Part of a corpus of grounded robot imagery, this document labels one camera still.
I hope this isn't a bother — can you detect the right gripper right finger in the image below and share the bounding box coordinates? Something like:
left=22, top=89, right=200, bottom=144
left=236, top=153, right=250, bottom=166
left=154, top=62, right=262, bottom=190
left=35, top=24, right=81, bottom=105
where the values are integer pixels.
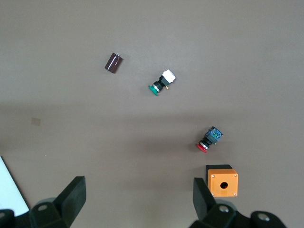
left=190, top=177, right=288, bottom=228

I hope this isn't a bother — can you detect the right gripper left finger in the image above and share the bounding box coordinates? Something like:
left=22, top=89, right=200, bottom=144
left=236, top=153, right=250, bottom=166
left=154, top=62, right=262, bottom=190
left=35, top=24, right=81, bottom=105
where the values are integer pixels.
left=29, top=176, right=86, bottom=228

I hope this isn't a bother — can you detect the white drawer cabinet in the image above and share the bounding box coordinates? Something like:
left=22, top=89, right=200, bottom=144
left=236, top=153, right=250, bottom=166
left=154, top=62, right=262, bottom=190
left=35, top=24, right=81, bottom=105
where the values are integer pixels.
left=0, top=155, right=29, bottom=216

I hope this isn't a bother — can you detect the dark brown capacitor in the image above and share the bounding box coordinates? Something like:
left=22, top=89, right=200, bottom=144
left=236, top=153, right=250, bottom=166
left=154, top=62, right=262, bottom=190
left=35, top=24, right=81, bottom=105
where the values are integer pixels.
left=103, top=52, right=124, bottom=75

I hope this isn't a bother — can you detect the orange button enclosure box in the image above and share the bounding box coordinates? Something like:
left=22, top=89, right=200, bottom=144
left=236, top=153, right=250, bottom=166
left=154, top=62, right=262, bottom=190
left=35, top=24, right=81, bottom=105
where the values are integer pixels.
left=205, top=164, right=239, bottom=198

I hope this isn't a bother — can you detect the red push button switch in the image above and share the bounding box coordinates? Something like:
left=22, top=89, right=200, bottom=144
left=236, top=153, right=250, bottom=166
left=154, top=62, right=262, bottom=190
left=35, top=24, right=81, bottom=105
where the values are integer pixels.
left=195, top=126, right=224, bottom=154

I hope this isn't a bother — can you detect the green push button switch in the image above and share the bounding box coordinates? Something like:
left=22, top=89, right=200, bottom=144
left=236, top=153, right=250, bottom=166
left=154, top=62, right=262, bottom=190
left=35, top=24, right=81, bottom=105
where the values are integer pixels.
left=148, top=69, right=177, bottom=97

